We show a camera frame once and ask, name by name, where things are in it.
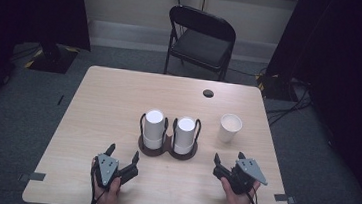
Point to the single white paper cup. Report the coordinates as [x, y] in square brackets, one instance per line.
[230, 127]

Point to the black stand base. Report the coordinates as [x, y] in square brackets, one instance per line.
[52, 59]
[275, 87]

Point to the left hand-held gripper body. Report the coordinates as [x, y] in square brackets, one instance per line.
[106, 169]

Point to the black table grommet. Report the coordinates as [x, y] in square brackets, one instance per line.
[208, 93]

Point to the black curtain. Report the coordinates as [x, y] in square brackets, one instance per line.
[348, 81]

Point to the stack of white paper cups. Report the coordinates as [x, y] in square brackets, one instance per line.
[185, 136]
[153, 129]

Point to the black folding chair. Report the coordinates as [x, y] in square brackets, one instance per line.
[203, 45]

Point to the dark brown double cup holder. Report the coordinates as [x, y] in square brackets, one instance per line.
[165, 151]

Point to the grey tape strip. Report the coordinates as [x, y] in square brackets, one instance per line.
[284, 198]
[32, 176]

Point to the person's left hand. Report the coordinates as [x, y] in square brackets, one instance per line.
[108, 195]

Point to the small black floor marker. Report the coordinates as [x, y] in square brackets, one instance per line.
[60, 99]

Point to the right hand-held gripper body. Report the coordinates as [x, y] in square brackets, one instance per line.
[249, 170]

